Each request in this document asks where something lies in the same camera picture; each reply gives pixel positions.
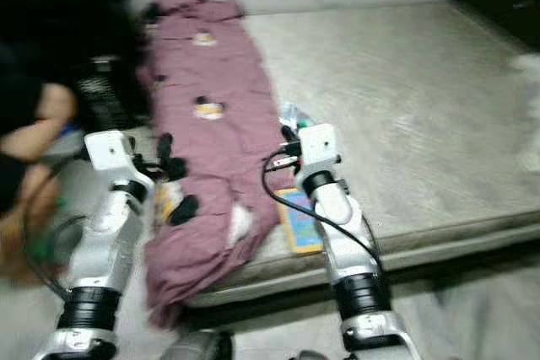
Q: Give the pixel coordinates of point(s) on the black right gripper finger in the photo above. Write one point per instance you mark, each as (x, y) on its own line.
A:
(285, 134)

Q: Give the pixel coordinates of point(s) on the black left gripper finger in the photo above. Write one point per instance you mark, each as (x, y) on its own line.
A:
(165, 147)

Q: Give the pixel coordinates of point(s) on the clear plastic wrapper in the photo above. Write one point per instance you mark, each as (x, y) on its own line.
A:
(295, 115)

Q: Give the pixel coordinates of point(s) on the purple cartoon print blanket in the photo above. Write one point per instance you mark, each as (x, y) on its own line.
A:
(219, 166)

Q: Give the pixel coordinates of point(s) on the colourful yellow-edged picture book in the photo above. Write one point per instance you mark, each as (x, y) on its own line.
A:
(299, 225)

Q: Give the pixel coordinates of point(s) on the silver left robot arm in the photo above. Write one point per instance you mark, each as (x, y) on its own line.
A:
(114, 242)

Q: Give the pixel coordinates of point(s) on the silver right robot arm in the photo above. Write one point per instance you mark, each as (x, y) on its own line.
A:
(342, 233)

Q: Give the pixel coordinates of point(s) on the black backpack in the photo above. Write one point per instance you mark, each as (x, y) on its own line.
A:
(105, 99)

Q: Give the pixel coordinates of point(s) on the grey quilted mattress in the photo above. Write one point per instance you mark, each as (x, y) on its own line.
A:
(388, 124)

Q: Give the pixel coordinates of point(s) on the person in black clothes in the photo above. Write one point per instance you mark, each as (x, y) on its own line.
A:
(42, 137)

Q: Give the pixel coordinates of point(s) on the silver left robot leg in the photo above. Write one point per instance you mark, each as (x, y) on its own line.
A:
(194, 345)

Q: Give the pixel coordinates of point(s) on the dark bed base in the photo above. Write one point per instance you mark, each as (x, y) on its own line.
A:
(456, 255)

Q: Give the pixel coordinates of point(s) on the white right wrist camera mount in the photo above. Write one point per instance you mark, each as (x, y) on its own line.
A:
(319, 145)

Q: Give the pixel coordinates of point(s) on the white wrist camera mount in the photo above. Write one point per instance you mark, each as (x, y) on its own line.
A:
(110, 151)
(319, 145)

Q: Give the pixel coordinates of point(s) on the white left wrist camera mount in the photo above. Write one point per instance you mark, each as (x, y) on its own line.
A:
(110, 151)

